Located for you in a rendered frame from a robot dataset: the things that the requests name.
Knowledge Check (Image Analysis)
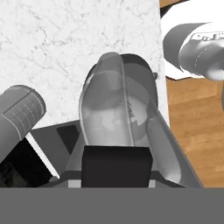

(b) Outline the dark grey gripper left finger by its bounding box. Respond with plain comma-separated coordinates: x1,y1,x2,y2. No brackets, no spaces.
43,171,83,188

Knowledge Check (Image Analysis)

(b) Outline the dark grey hob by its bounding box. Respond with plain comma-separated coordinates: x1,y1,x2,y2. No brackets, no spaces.
0,118,86,188

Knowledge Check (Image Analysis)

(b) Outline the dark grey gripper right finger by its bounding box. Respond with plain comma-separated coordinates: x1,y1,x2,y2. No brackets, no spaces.
148,171,187,188

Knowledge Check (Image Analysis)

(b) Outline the white and grey rounded machine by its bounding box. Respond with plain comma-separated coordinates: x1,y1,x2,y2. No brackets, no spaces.
160,0,224,112

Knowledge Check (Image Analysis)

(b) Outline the grey cylinder with grid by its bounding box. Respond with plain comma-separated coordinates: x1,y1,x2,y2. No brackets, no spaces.
0,84,47,165

